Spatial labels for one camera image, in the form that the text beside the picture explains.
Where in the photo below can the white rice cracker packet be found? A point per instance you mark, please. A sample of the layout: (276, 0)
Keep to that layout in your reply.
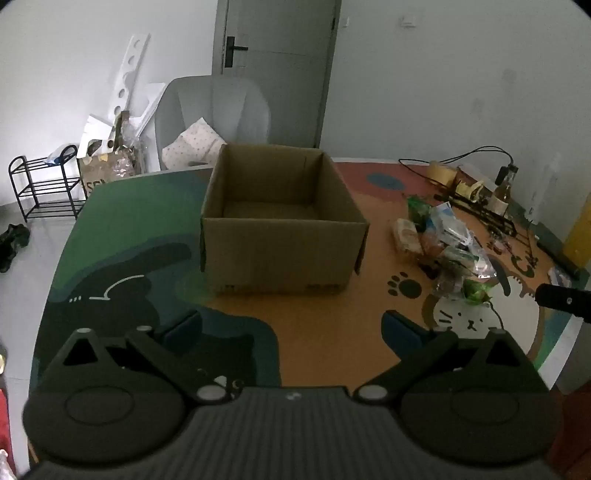
(406, 235)

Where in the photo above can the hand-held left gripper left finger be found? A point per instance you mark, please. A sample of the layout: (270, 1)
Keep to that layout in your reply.
(182, 330)

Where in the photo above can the grey armchair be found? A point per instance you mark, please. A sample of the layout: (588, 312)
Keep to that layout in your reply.
(221, 106)

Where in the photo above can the printed cartoon table mat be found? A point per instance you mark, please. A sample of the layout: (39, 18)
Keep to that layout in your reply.
(138, 230)

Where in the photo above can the white foam board with holes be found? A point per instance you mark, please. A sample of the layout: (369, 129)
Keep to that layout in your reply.
(127, 69)

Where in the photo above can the pile of assorted snack packets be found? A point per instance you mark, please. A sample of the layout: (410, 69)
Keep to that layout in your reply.
(455, 258)

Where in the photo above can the grey door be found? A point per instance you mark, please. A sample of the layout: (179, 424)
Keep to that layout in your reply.
(281, 69)

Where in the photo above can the blue white plastic bag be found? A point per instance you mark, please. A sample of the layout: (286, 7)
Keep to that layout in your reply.
(57, 156)

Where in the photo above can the clear plastic bottle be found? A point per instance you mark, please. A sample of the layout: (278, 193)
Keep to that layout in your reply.
(545, 189)

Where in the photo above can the dark flat object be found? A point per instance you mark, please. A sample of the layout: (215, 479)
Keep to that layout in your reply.
(558, 249)

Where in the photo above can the white cardboard sheet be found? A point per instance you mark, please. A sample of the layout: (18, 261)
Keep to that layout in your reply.
(94, 131)

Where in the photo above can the crumpled yellow wrapper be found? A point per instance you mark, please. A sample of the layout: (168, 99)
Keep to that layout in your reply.
(468, 190)

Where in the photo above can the small white packet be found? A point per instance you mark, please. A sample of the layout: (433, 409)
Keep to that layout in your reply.
(560, 275)

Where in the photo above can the black charger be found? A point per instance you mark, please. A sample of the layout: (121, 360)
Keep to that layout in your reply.
(501, 175)

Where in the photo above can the beige masking tape roll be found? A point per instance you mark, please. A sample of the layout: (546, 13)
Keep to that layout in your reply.
(441, 173)

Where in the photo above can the dotted white pillow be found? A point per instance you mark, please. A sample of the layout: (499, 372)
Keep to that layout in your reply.
(191, 143)

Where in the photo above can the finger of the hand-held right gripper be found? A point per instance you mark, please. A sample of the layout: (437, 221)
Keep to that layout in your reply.
(558, 297)

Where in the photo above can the dark shoes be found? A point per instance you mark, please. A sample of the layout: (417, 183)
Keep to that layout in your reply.
(11, 244)

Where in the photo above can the brown paper bag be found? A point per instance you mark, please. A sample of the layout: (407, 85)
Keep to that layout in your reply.
(94, 177)

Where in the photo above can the brown cardboard box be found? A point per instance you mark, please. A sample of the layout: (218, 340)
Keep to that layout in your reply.
(277, 249)

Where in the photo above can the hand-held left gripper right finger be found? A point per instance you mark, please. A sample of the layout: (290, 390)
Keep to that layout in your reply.
(401, 332)

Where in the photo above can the black metal shoe rack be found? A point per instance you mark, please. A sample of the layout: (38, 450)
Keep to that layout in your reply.
(46, 183)

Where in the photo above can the yellow plastic object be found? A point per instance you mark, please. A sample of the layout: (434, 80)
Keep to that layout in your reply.
(579, 230)

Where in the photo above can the white wall switch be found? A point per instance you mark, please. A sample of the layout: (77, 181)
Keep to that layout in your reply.
(408, 21)

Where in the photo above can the green snack packet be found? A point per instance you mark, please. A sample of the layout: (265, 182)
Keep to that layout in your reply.
(418, 207)

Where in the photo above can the key bunch with pink charm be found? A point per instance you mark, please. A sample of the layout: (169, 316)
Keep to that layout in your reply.
(497, 242)

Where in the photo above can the glass bottle with amber liquid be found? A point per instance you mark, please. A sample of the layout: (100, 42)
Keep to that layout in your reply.
(502, 196)

